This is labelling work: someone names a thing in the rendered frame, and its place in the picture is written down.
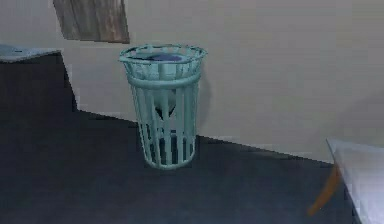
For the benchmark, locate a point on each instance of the dark cabinet with grey top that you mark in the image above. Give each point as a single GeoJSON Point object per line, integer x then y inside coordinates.
{"type": "Point", "coordinates": [30, 86]}

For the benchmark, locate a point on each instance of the blue garbage can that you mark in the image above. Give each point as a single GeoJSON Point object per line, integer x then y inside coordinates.
{"type": "Point", "coordinates": [165, 57]}

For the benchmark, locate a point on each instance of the white table with orange leg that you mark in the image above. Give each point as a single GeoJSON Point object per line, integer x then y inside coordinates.
{"type": "Point", "coordinates": [363, 173]}

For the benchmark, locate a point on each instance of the brown wooden framed picture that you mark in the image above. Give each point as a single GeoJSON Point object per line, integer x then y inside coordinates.
{"type": "Point", "coordinates": [93, 20]}

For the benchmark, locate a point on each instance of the green slatted garbage container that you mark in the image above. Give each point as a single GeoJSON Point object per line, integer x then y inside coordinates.
{"type": "Point", "coordinates": [180, 133]}

